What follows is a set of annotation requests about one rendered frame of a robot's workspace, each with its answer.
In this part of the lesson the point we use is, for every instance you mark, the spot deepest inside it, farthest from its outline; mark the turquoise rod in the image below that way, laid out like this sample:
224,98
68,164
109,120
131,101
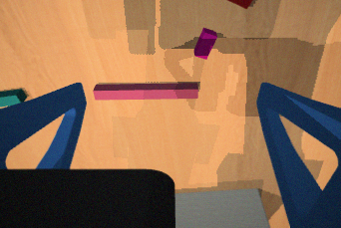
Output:
13,97

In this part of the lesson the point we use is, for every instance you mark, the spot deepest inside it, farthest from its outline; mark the magenta rod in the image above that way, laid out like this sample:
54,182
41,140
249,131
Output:
205,43

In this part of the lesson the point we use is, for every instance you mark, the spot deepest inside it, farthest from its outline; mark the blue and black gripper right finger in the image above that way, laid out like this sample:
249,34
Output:
305,203

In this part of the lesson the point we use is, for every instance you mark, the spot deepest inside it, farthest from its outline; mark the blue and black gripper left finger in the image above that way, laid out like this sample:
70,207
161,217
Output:
20,121

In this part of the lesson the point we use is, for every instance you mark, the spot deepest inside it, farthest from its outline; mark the pink rod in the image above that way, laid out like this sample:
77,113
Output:
146,91

